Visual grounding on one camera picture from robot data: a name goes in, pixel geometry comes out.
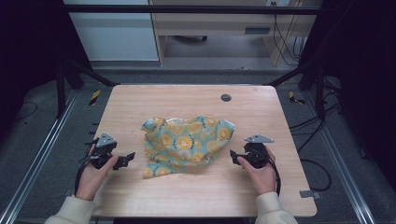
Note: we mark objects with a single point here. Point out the black horizontal frame bar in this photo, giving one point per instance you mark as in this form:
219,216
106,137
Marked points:
186,9

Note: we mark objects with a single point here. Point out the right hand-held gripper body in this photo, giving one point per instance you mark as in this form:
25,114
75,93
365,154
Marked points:
257,152

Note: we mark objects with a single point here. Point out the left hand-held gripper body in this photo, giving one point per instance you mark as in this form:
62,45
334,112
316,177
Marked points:
104,149

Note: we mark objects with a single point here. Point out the person's right hand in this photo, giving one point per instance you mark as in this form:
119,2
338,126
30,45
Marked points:
261,179

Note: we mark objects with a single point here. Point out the grey metal bracket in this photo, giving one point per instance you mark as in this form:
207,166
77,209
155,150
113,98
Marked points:
309,194

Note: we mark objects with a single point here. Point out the black curtain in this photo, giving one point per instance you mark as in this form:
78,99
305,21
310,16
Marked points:
28,56
361,77

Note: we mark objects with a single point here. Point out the aluminium floor rail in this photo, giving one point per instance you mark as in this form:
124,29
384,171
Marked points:
40,155
342,161

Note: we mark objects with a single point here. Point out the white cabinet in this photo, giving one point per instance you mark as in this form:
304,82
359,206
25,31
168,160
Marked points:
115,37

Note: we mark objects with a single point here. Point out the yellow black striped tape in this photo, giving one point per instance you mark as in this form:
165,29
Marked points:
294,98
95,97

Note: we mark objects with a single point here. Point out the black upright frame post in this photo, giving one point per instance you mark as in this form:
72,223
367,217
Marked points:
320,93
61,93

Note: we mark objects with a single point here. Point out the person's left hand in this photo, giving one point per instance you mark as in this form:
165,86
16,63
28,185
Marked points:
93,180

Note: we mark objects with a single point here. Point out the black slanted frame strut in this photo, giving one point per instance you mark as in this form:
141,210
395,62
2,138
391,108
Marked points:
93,74
289,74

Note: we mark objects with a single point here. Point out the grey round table grommet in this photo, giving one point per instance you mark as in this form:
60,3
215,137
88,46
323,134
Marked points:
226,97

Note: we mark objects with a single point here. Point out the teal cloth with orange print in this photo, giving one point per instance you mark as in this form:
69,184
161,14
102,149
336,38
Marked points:
183,143

